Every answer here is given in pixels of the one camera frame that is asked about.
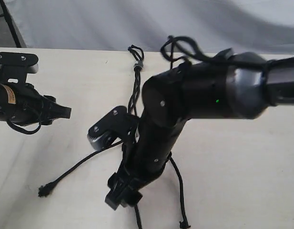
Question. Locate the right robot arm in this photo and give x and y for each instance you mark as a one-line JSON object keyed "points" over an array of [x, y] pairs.
{"points": [[229, 86]]}

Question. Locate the black stand pole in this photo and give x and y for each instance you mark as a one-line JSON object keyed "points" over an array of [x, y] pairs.
{"points": [[8, 19]]}

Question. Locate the grey metal cable ferrule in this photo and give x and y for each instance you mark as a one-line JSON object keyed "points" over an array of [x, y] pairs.
{"points": [[138, 66]]}

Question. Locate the grey backdrop cloth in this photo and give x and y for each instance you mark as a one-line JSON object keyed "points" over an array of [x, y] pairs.
{"points": [[265, 26]]}

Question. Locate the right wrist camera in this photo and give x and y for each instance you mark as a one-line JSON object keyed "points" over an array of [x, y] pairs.
{"points": [[117, 123]]}

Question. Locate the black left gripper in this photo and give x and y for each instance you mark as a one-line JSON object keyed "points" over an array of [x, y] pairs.
{"points": [[24, 110]]}

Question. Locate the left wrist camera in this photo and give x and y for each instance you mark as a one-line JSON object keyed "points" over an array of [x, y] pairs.
{"points": [[15, 65]]}

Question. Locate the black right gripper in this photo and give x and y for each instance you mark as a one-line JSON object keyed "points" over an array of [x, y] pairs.
{"points": [[143, 161]]}

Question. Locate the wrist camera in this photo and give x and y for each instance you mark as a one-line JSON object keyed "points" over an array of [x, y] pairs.
{"points": [[117, 123], [15, 65]]}

